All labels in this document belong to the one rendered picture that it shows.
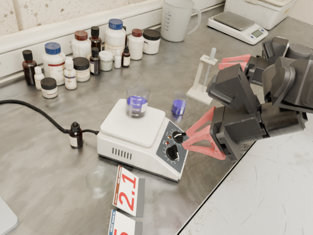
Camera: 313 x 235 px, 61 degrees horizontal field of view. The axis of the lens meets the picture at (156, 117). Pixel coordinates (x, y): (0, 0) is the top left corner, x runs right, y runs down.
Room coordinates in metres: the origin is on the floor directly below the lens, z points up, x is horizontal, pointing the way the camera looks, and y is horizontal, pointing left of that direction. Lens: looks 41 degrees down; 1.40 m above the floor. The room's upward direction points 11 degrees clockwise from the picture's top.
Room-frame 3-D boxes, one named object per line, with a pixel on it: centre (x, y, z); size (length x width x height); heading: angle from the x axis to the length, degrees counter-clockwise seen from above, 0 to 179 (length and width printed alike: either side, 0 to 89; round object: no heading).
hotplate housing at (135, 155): (0.44, 0.02, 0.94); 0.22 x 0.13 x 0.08; 80
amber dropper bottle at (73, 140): (0.42, 0.18, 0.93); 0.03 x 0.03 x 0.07
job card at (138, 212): (0.30, 0.02, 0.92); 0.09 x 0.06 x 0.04; 6
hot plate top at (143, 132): (0.44, 0.05, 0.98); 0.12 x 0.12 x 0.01; 80
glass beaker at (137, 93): (0.47, 0.05, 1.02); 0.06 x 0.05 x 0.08; 82
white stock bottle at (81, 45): (0.76, 0.28, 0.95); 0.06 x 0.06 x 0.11
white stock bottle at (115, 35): (0.85, 0.19, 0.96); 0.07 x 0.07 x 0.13
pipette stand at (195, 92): (0.72, -0.13, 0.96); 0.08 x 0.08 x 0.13; 69
